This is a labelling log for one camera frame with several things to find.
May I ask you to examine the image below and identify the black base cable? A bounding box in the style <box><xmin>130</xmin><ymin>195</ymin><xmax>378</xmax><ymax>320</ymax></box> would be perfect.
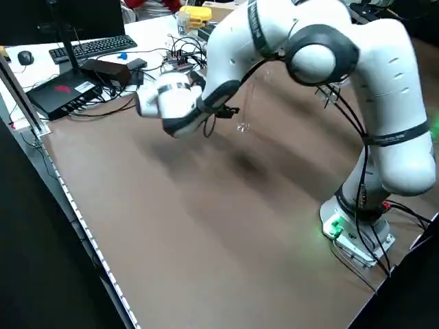
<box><xmin>385</xmin><ymin>202</ymin><xmax>431</xmax><ymax>229</ymax></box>

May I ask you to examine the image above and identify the aluminium frame post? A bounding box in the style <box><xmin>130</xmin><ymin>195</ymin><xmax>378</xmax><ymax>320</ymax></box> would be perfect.
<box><xmin>0</xmin><ymin>53</ymin><xmax>51</xmax><ymax>138</ymax></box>

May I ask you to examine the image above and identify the grey usb hub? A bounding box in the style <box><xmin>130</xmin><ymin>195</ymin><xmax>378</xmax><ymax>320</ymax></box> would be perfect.
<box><xmin>162</xmin><ymin>49</ymin><xmax>193</xmax><ymax>71</ymax></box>

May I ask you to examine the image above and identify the flat black computer box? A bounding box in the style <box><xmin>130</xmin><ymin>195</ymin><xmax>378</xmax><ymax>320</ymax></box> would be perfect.
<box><xmin>26</xmin><ymin>75</ymin><xmax>104</xmax><ymax>121</ymax></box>

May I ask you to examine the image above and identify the yellow plastic case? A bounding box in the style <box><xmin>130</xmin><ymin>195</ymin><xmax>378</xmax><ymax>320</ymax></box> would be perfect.
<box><xmin>178</xmin><ymin>4</ymin><xmax>214</xmax><ymax>29</ymax></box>

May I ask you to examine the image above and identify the black computer monitor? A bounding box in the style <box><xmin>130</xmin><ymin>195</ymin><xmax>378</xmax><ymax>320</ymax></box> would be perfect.
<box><xmin>0</xmin><ymin>0</ymin><xmax>126</xmax><ymax>47</ymax></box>

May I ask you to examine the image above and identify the clear plastic jar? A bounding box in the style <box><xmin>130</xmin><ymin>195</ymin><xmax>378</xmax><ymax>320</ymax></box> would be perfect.
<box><xmin>174</xmin><ymin>10</ymin><xmax>193</xmax><ymax>37</ymax></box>

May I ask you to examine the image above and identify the black keyboard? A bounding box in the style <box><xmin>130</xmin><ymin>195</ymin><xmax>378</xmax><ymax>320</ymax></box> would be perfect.
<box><xmin>49</xmin><ymin>34</ymin><xmax>138</xmax><ymax>65</ymax></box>

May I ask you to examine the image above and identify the clear glass graduated cylinder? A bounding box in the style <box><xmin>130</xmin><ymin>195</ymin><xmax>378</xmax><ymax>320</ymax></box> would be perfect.
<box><xmin>235</xmin><ymin>82</ymin><xmax>257</xmax><ymax>135</ymax></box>

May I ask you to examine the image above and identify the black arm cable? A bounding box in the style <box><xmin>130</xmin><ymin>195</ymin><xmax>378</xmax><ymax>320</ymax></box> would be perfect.
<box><xmin>313</xmin><ymin>84</ymin><xmax>370</xmax><ymax>220</ymax></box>

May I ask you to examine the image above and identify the black looped cable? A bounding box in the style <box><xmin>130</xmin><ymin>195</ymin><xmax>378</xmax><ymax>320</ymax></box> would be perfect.
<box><xmin>68</xmin><ymin>97</ymin><xmax>140</xmax><ymax>119</ymax></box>

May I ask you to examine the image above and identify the person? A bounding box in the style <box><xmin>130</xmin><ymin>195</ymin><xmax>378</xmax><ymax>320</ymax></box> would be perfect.
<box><xmin>123</xmin><ymin>0</ymin><xmax>182</xmax><ymax>14</ymax></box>

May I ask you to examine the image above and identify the dark power brick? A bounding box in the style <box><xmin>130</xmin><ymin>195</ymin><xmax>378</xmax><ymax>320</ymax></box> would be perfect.
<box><xmin>80</xmin><ymin>58</ymin><xmax>133</xmax><ymax>87</ymax></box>

